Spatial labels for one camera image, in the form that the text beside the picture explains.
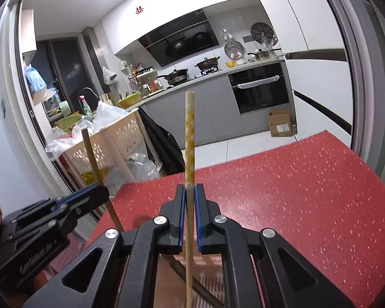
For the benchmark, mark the black range hood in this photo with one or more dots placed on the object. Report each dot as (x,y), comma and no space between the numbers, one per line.
(179,45)

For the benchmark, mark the brown wooden chopstick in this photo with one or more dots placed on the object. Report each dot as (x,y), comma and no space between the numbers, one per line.
(91,157)

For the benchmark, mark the wok with lid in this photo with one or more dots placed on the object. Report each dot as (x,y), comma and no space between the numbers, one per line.
(207,63)

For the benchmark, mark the green basin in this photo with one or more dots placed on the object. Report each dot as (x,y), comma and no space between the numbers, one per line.
(69,122)

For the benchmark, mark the white hanging plastic bag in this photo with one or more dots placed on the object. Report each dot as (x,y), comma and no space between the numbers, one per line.
(108,75)

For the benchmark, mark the cream plastic basket cart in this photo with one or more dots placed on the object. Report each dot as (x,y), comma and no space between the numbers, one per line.
(122,131)

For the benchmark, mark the blue printed bag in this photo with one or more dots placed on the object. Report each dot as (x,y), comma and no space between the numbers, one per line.
(35,80)

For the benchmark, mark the black built-in oven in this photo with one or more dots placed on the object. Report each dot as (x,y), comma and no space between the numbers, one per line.
(260,99)

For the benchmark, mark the black jacket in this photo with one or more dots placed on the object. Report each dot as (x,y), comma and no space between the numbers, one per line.
(160,144)

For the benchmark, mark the spice rack with bottles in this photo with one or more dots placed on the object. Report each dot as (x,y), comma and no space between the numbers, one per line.
(146,81)

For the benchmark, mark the silver round steamer rack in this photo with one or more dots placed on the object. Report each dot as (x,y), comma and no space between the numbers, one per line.
(234,49)

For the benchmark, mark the clear plastic bags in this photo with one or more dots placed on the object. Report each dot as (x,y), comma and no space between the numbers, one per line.
(107,114)

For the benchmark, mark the white utensil holder box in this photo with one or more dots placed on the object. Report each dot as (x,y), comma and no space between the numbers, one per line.
(208,276)

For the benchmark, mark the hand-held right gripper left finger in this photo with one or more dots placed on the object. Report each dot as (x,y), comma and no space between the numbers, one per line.
(180,218)

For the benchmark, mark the grey base cabinets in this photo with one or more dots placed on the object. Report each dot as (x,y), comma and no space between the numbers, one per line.
(211,109)

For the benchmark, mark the white refrigerator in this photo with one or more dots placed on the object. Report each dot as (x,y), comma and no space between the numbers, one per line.
(320,77)

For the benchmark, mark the crumpled clear plastic bag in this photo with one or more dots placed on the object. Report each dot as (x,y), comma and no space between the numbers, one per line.
(138,170)

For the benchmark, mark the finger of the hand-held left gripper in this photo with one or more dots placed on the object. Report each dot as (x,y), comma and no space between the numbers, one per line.
(78,194)
(89,200)

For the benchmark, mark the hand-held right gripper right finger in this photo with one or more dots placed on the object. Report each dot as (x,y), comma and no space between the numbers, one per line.
(199,221)

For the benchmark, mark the white bowl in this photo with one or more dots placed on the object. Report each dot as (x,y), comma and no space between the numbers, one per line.
(240,61)

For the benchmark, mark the kitchen faucet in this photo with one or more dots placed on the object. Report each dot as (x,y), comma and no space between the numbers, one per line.
(89,89)

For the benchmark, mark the yellow cooking oil bottle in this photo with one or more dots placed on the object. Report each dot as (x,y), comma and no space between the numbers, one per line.
(89,177)

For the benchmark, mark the red paper decal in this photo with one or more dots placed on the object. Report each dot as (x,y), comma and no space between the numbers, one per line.
(139,10)

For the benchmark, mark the small steel pot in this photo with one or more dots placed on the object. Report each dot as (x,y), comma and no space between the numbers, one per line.
(260,55)

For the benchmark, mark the white wall cabinets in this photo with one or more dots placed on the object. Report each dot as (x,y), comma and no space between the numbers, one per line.
(179,3)

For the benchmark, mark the spray bottle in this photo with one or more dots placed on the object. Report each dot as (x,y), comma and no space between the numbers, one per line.
(85,107)

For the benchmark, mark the black wok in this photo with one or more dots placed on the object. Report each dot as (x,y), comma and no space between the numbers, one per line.
(176,75)

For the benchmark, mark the green colander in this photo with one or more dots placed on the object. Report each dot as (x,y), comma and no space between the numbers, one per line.
(130,101)

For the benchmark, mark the yellow bowl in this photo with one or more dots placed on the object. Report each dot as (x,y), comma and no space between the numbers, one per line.
(230,64)

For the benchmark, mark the cardboard box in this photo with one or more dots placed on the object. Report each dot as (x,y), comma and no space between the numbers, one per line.
(280,123)

